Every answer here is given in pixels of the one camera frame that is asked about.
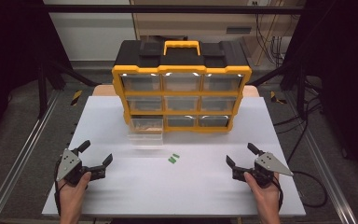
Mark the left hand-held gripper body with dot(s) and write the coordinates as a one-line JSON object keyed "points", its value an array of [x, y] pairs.
{"points": [[68, 163]]}

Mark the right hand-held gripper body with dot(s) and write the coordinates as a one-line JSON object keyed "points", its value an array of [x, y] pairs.
{"points": [[268, 165]]}

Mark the clear plastic drawer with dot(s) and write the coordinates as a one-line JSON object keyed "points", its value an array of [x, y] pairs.
{"points": [[146, 130]]}

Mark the small green plastic piece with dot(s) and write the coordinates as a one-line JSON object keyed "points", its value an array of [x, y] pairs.
{"points": [[176, 155], [172, 160]]}

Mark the yellow black organizer cabinet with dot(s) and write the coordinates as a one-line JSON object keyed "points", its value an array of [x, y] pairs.
{"points": [[180, 56]]}

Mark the person's left hand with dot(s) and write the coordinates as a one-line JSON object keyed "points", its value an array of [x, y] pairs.
{"points": [[72, 193]]}

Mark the person's right hand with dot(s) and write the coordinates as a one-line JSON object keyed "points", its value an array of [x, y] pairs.
{"points": [[264, 194]]}

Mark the yellow black hazard tape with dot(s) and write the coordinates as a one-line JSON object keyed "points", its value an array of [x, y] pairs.
{"points": [[76, 97], [276, 98]]}

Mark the black metal stand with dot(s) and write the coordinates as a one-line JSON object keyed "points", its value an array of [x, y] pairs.
{"points": [[42, 93], [301, 90]]}

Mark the set of closed clear drawers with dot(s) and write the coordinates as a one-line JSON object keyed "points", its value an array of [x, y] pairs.
{"points": [[181, 82]]}

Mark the black curtain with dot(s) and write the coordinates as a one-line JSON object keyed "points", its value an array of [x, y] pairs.
{"points": [[348, 77], [9, 62]]}

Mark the metal floor rail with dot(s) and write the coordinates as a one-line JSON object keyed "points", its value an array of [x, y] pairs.
{"points": [[326, 168], [18, 158]]}

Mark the black horizontal frame bar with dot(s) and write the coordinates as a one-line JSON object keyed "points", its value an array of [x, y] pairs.
{"points": [[167, 9]]}

